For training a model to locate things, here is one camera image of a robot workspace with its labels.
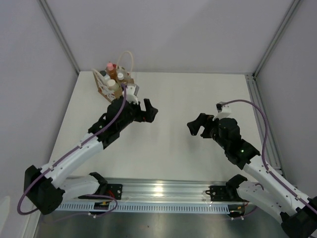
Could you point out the aluminium frame post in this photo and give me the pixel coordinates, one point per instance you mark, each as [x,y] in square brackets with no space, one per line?
[281,29]
[49,15]

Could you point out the brown canvas tote bag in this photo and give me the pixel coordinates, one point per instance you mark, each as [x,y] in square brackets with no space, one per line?
[102,88]

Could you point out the pink capped small bottle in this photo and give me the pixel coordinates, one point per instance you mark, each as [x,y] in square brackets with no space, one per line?
[111,70]

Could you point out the aluminium mounting rail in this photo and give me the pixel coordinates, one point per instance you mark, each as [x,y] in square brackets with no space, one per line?
[134,190]

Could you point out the right aluminium frame post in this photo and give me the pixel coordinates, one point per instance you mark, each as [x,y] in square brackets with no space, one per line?
[281,29]

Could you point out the white bottle black cap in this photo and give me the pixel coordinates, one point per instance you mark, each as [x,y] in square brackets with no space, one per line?
[106,77]

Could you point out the cream capped white bottle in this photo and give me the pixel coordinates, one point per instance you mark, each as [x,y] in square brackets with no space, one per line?
[113,85]

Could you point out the white slotted cable duct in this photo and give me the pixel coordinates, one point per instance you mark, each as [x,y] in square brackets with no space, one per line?
[145,207]

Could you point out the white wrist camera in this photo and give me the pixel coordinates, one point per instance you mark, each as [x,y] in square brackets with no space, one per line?
[130,92]
[223,110]

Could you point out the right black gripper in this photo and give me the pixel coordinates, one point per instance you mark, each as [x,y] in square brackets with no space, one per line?
[203,119]

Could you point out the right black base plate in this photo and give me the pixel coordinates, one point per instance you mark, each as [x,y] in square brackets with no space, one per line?
[222,193]

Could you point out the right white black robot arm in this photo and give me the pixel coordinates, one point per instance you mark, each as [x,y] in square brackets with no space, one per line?
[295,211]

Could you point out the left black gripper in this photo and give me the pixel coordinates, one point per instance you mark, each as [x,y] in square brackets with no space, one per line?
[150,111]

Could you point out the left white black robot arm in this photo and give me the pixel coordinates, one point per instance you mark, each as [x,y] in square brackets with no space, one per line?
[59,170]

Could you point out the left aluminium frame post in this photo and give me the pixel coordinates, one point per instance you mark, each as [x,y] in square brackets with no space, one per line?
[49,15]

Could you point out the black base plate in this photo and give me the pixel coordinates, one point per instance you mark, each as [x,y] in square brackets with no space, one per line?
[113,190]
[222,193]

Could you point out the right side aluminium rail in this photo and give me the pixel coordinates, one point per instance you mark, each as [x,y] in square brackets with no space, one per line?
[271,152]

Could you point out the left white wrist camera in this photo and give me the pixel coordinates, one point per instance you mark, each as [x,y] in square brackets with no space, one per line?
[130,92]

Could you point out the amber liquid clear bottle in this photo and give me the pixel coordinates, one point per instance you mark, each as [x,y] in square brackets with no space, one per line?
[123,77]

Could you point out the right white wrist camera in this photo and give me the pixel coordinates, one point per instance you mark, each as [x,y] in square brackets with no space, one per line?
[223,110]

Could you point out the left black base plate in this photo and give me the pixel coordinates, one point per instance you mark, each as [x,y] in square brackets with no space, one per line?
[113,190]

